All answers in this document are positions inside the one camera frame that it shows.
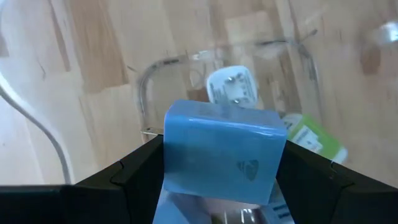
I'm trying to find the light blue plug charger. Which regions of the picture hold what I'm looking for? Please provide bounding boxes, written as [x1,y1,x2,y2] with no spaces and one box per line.
[161,98,288,207]
[266,182,296,224]

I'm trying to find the white lamp shade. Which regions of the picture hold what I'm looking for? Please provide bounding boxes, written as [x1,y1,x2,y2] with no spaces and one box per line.
[0,0,76,187]

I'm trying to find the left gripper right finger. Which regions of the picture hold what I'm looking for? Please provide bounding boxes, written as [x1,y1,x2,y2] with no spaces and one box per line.
[275,139,398,224]

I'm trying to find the green cube charger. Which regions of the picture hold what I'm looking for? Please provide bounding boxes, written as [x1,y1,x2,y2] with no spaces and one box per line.
[280,113,349,166]

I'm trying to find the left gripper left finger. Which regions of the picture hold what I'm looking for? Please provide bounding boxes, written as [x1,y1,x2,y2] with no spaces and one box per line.
[62,135,165,224]

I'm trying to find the clear plastic bin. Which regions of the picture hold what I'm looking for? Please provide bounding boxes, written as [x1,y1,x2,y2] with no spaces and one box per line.
[132,18,398,224]

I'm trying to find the white cube charger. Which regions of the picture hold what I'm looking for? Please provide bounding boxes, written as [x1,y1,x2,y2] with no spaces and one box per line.
[206,64,259,110]

